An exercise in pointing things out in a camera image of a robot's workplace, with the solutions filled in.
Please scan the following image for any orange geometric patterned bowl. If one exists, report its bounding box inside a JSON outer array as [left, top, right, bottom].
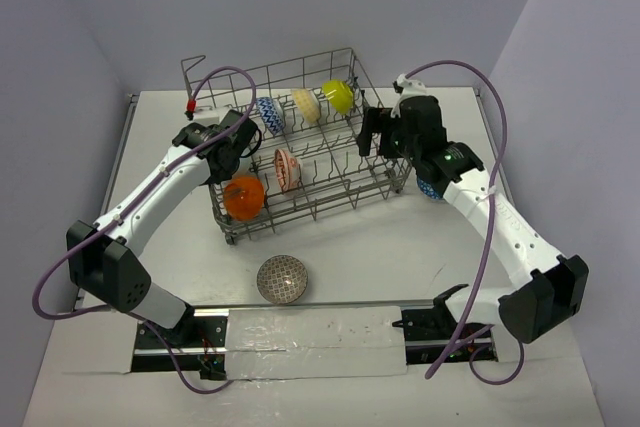
[[223, 176, 265, 221]]

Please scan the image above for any blue triangle patterned bowl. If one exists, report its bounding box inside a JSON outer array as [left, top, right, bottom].
[[416, 177, 442, 201]]

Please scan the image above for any blue zigzag patterned bowl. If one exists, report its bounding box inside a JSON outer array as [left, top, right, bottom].
[[256, 97, 285, 136]]

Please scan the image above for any white bowl yellow flower pattern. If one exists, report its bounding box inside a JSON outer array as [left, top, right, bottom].
[[291, 89, 321, 125]]

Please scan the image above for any grey wire dish rack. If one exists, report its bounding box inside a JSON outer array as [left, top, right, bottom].
[[210, 47, 410, 245]]

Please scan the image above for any grey brown patterned bowl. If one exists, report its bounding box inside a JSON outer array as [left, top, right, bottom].
[[256, 255, 309, 305]]

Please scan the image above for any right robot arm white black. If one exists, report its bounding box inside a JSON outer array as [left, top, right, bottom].
[[357, 95, 589, 344]]

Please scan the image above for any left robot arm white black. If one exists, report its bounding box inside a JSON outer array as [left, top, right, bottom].
[[66, 110, 262, 346]]

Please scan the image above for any white taped cover panel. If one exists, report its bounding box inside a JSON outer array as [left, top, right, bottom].
[[225, 306, 407, 380]]

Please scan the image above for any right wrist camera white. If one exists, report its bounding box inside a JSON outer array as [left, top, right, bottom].
[[391, 74, 427, 118]]

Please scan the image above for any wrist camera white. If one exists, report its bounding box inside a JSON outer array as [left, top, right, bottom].
[[185, 99, 221, 126], [391, 74, 427, 118]]

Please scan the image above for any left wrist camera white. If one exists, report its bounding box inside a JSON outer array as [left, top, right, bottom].
[[185, 99, 221, 126]]

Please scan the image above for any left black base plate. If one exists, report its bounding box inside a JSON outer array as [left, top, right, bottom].
[[131, 314, 228, 381]]

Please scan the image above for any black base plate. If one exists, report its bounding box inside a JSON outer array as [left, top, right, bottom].
[[392, 307, 497, 365], [131, 314, 228, 381]]

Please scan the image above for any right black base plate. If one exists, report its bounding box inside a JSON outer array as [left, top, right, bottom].
[[392, 307, 497, 365]]

